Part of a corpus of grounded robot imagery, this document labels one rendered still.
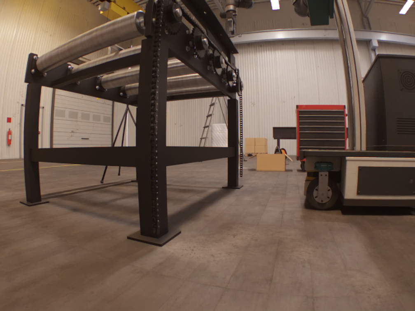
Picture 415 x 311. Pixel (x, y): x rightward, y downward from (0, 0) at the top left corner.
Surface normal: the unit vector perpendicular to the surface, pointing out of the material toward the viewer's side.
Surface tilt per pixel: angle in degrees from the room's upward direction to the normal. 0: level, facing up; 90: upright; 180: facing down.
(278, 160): 90
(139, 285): 0
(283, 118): 90
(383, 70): 90
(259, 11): 90
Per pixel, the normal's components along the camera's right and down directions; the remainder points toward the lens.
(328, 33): -0.35, 0.03
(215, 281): 0.00, -1.00
